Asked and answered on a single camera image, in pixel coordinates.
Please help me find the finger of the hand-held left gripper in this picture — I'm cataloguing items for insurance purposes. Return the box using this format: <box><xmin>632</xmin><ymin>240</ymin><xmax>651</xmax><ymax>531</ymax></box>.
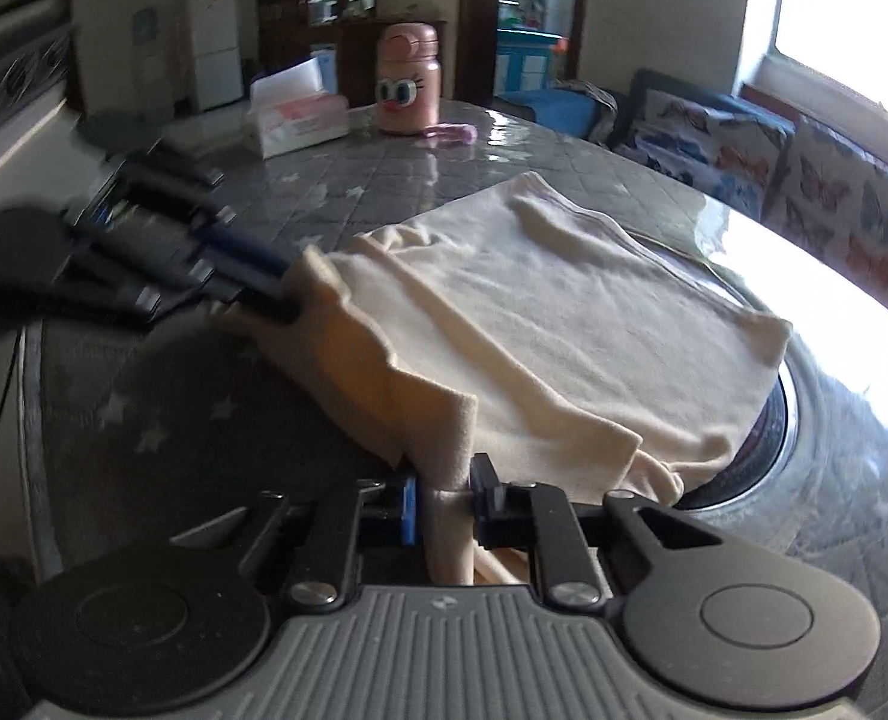
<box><xmin>181</xmin><ymin>221</ymin><xmax>302</xmax><ymax>325</ymax></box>
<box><xmin>121</xmin><ymin>141</ymin><xmax>229</xmax><ymax>192</ymax></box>

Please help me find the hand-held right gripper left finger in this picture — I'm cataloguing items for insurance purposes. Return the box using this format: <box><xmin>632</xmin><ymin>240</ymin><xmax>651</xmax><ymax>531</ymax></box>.
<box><xmin>170</xmin><ymin>474</ymin><xmax>419</xmax><ymax>611</ymax></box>

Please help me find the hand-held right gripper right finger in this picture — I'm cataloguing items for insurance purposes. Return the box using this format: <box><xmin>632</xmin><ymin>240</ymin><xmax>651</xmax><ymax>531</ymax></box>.
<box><xmin>470</xmin><ymin>453</ymin><xmax>724</xmax><ymax>610</ymax></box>

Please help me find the cream cloth garment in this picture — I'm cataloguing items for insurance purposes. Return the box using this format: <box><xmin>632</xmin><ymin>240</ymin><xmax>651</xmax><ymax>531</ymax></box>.
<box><xmin>215</xmin><ymin>171</ymin><xmax>794</xmax><ymax>587</ymax></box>

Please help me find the water dispenser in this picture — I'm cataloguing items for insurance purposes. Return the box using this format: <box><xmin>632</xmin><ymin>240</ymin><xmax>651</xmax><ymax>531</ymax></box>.
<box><xmin>130</xmin><ymin>6</ymin><xmax>176</xmax><ymax>122</ymax></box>

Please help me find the white pink tissue box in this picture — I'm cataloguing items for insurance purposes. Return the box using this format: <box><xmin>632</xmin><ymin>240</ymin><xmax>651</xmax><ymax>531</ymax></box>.
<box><xmin>247</xmin><ymin>55</ymin><xmax>352</xmax><ymax>160</ymax></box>

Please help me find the white refrigerator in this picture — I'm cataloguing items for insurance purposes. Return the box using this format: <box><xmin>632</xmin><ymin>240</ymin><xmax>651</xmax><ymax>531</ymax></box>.
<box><xmin>185</xmin><ymin>0</ymin><xmax>247</xmax><ymax>113</ymax></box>

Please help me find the dark patterned panel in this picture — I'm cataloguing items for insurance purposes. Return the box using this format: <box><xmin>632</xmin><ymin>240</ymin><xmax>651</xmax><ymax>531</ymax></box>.
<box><xmin>0</xmin><ymin>21</ymin><xmax>74</xmax><ymax>143</ymax></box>

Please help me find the dark wooden glass cabinet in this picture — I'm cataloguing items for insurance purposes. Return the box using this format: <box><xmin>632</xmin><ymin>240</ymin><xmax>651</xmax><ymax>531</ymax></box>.
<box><xmin>255</xmin><ymin>0</ymin><xmax>461</xmax><ymax>107</ymax></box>

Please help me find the pink cartoon face bottle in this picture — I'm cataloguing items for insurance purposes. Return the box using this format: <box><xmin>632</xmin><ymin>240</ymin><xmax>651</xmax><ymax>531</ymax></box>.
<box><xmin>374</xmin><ymin>22</ymin><xmax>442</xmax><ymax>138</ymax></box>

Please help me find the round dark glass turntable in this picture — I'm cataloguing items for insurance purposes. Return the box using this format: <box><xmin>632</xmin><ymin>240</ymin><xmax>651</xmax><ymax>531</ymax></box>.
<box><xmin>680</xmin><ymin>345</ymin><xmax>799</xmax><ymax>512</ymax></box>

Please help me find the blue cabinet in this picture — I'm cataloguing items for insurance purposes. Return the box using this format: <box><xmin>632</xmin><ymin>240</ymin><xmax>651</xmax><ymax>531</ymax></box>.
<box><xmin>496</xmin><ymin>28</ymin><xmax>566</xmax><ymax>97</ymax></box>

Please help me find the blue folded blanket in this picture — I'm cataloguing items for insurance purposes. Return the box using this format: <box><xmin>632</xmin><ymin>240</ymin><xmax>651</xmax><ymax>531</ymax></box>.
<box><xmin>493</xmin><ymin>79</ymin><xmax>619</xmax><ymax>145</ymax></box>

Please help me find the butterfly print cushion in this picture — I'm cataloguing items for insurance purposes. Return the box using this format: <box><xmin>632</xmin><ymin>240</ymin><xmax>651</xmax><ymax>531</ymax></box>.
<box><xmin>610</xmin><ymin>69</ymin><xmax>796</xmax><ymax>220</ymax></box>
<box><xmin>760</xmin><ymin>114</ymin><xmax>888</xmax><ymax>320</ymax></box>

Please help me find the window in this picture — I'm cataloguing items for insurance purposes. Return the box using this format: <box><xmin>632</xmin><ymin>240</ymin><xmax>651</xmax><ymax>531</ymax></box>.
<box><xmin>768</xmin><ymin>0</ymin><xmax>888</xmax><ymax>110</ymax></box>

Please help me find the pink bottle strap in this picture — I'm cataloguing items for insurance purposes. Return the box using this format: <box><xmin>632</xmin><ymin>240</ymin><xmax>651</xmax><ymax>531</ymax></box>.
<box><xmin>420</xmin><ymin>124</ymin><xmax>479</xmax><ymax>146</ymax></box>

